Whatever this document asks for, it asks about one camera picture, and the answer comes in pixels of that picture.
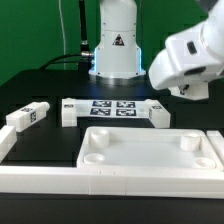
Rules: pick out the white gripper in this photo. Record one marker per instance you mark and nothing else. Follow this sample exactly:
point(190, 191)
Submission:
point(185, 60)

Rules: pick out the white desk top tray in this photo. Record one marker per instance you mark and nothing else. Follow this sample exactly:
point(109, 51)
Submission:
point(147, 147)

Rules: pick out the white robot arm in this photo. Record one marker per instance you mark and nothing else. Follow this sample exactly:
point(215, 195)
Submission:
point(118, 57)

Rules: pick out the fiducial marker sheet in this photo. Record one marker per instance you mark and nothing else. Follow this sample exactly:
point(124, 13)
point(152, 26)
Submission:
point(109, 108)

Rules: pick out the white U-shaped fence frame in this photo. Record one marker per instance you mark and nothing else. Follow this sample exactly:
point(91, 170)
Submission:
point(125, 181)

